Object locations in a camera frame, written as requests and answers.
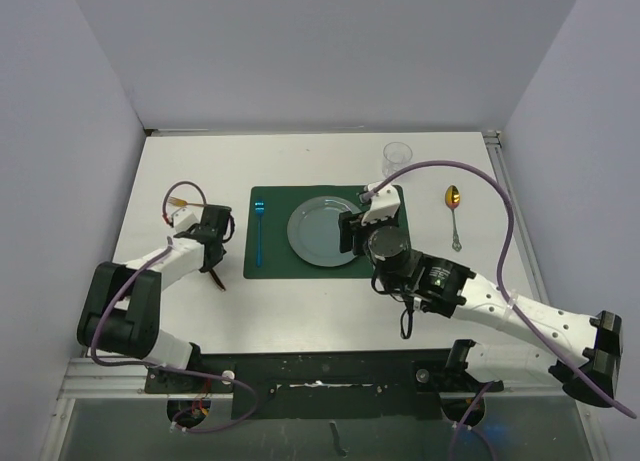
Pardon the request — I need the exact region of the teal round plate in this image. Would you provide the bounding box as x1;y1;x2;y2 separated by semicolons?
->
287;195;360;268

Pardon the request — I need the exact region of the gold fork green handle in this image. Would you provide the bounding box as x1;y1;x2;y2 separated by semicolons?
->
164;196;205;208

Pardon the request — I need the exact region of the copper knife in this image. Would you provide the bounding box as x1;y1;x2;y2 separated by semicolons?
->
209;269;226;292

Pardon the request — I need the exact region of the blue plastic spoon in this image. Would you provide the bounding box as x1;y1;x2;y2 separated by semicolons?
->
254;198;265;268

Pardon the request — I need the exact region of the dark green placemat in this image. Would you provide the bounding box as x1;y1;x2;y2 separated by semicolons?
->
242;183;407;280

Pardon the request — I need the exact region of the clear plastic cup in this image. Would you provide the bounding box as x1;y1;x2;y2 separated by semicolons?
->
381;142;413;178

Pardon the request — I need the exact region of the gold iridescent spoon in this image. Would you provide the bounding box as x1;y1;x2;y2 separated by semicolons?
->
445;185;462;252

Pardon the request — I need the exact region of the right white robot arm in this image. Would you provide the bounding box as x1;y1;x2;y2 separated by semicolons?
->
338;212;622;408

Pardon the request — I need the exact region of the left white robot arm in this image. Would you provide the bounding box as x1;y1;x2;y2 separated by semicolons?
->
77;204;235;392

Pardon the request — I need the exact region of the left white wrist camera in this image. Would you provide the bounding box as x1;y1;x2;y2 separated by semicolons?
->
169;207;198;233

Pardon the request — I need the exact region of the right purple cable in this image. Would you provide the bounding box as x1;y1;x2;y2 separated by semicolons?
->
359;159;637;461

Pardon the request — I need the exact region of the purple cable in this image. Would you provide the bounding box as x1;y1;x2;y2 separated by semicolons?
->
359;159;637;461
88;180;259;436

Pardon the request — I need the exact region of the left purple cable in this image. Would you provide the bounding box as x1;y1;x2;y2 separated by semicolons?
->
88;180;259;436

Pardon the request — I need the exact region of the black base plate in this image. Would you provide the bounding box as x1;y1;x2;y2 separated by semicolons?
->
144;348;484;420

